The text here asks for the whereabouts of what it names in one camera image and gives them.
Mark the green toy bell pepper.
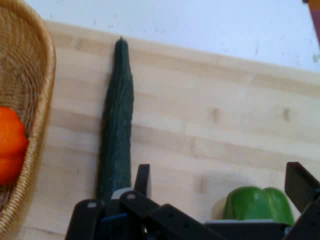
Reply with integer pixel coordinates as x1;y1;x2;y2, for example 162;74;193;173
212;186;295;227

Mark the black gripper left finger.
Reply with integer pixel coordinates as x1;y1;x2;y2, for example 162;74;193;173
65;163;226;240

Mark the wooden cutting board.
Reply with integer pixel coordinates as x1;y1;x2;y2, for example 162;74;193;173
14;19;320;240

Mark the dark green toy cucumber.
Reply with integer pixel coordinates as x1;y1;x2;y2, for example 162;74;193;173
95;36;135;208

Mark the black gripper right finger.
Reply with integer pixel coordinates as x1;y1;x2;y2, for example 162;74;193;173
284;161;320;240

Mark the orange-red tomato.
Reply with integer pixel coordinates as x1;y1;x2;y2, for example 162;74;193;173
0;106;30;186

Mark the woven wicker basket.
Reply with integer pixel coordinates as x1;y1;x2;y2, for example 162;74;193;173
0;0;57;240

